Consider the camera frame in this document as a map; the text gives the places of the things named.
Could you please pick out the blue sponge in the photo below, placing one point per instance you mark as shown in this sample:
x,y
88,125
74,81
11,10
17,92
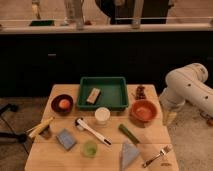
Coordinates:
x,y
66,139

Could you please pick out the green plastic cup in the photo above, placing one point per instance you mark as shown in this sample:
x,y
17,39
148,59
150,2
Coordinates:
x,y
89,149

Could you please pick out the white plastic cup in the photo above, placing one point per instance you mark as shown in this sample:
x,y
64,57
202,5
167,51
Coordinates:
x,y
102,115

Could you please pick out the orange-red apple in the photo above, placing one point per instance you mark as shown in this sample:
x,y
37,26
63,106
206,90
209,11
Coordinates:
x,y
64,104

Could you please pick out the green stick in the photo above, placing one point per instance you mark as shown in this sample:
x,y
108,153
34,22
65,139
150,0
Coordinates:
x,y
126,132

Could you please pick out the orange bowl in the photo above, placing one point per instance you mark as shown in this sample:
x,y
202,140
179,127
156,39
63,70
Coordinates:
x,y
143,110

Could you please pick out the silver fork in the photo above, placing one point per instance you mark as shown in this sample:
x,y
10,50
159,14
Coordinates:
x,y
162,152

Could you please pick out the blue folded cloth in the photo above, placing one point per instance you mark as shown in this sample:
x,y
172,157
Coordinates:
x,y
128,154

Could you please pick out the dark grapes bunch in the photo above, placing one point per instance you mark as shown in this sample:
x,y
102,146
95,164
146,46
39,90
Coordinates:
x,y
140,94

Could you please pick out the green plastic tray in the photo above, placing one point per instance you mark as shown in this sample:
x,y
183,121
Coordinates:
x,y
113,93

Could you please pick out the dark brown bowl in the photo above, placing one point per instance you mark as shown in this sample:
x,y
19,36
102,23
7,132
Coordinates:
x,y
55,104

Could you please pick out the wooden block in tray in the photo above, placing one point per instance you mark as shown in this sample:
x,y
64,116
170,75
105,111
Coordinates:
x,y
95,92

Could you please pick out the green item on counter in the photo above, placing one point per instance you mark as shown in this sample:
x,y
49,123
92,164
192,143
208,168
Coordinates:
x,y
42,23

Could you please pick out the black tripod stand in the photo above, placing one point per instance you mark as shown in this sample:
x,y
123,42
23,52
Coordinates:
x,y
21,138

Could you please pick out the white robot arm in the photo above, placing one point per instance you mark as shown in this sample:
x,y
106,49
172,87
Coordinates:
x,y
187,84

